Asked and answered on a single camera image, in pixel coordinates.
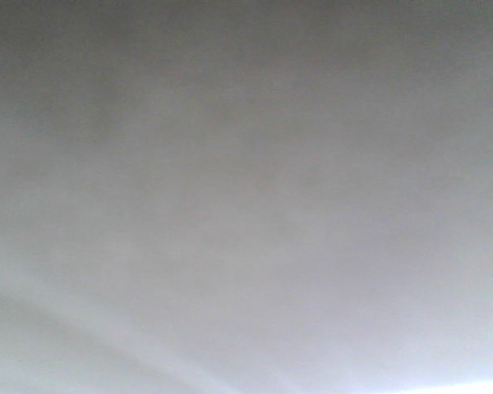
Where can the brown EcoFlow cardboard box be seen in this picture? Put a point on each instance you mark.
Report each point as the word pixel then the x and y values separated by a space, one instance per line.
pixel 245 196

